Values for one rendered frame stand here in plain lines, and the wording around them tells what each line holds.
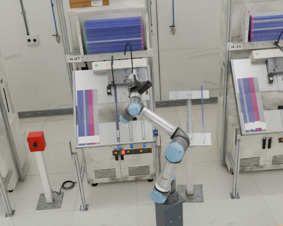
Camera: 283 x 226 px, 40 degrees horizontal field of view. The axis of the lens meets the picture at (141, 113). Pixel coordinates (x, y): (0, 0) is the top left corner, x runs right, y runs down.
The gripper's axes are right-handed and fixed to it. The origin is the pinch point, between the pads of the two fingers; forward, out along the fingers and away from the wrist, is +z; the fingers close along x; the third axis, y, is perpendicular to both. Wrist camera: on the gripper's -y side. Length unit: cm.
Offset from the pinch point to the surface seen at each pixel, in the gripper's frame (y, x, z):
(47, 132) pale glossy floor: 215, 95, 122
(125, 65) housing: 36, 23, 64
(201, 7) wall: -14, 90, 225
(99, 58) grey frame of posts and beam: 55, 8, 68
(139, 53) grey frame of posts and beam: 22, 24, 73
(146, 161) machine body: 68, 112, 29
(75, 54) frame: 70, -8, 66
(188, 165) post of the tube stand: 26, 120, 14
